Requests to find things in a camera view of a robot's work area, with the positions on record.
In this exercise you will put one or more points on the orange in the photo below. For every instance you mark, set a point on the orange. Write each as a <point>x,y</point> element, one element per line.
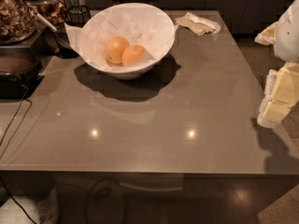
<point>114,49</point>
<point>132,54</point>

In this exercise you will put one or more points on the black wire basket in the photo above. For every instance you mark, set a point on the black wire basket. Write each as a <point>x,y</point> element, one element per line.
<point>78,16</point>

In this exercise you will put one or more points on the glass jar of nuts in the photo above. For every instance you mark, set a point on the glass jar of nuts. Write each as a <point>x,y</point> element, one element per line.
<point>17,22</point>

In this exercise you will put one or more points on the white cloth under table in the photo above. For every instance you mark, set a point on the white cloth under table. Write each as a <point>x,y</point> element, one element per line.
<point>25,210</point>

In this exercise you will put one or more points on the white paper liner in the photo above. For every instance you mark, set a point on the white paper liner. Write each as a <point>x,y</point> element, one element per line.
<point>124,25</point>

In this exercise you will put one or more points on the folded paper napkins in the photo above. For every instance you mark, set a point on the folded paper napkins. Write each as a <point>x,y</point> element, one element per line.
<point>198,25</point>

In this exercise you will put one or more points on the white bowl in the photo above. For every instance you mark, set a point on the white bowl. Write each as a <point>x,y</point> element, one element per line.
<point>137,69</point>

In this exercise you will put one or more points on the black appliance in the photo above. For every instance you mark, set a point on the black appliance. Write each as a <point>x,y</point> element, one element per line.
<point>19,74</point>

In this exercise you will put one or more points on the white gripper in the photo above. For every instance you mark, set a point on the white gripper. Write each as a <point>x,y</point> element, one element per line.
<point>288,34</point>

